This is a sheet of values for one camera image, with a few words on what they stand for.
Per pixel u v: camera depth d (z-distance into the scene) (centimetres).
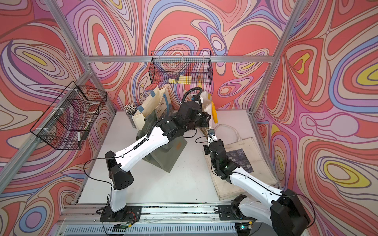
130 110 96
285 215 40
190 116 55
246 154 93
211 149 60
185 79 82
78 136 72
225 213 73
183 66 96
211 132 68
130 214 73
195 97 63
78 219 74
